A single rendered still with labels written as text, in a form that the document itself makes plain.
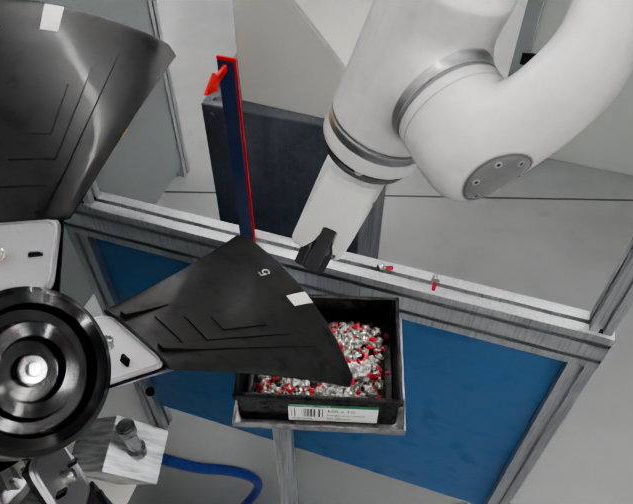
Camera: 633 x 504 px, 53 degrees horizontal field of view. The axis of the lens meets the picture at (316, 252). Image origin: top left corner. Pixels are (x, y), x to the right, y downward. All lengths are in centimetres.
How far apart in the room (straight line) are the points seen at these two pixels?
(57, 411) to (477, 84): 36
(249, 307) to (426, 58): 36
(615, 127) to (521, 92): 214
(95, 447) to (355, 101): 48
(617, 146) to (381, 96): 216
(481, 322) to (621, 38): 64
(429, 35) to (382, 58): 4
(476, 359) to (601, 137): 157
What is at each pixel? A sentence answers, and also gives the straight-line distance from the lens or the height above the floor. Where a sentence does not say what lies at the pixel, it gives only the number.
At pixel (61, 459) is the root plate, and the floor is 111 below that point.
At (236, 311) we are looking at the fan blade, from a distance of 66.
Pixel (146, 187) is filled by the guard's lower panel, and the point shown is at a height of 15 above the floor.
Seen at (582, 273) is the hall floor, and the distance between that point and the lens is 224.
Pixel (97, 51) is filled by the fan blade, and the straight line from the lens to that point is 65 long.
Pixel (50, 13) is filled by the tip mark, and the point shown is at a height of 130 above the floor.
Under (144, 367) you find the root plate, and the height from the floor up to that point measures 114.
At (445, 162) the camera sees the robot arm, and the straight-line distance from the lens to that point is 40.
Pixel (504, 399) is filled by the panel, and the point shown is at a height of 60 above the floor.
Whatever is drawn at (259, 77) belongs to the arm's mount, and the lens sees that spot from 112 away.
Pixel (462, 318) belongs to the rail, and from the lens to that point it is 99.
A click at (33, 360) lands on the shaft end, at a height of 123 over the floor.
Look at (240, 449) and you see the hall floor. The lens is 177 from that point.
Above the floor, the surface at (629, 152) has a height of 10.
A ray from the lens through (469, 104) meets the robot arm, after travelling 40.
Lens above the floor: 161
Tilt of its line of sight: 49 degrees down
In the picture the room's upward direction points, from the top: straight up
